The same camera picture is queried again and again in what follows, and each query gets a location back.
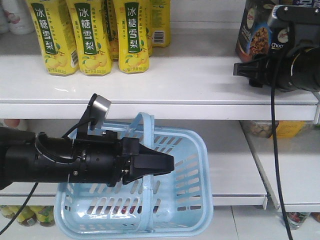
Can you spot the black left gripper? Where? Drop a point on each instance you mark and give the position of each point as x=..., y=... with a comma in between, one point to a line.
x=106, y=159

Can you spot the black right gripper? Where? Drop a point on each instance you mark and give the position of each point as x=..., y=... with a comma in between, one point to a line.
x=279, y=69

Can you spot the dark blue Chocofello cookie box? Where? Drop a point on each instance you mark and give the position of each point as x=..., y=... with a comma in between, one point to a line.
x=255, y=36

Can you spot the light blue plastic basket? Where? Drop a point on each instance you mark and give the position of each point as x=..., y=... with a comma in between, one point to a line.
x=178, y=204

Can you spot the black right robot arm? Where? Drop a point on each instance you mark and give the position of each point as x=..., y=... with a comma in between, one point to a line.
x=311, y=69

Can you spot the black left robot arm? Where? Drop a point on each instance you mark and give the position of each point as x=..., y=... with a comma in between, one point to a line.
x=30, y=157

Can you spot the white store shelf board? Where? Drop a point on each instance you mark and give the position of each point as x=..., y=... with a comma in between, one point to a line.
x=191, y=79

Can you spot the blue biscuit package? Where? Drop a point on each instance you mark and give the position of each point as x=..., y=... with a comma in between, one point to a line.
x=301, y=3

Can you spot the yellow pear drink bottle right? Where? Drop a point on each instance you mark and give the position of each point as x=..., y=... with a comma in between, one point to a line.
x=131, y=19

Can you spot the yellow pear drink bottle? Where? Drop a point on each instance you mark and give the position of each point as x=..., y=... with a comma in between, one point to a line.
x=131, y=19
x=54, y=30
x=93, y=47

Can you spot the yellow pear drink bottle middle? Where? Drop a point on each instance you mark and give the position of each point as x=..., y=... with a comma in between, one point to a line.
x=93, y=47

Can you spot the yellow pear drink bottle left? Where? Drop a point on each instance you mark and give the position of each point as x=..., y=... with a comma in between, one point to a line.
x=54, y=30

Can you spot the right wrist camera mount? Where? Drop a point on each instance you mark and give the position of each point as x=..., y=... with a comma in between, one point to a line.
x=302, y=24

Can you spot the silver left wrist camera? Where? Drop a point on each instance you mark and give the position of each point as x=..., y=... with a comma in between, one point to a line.
x=95, y=114

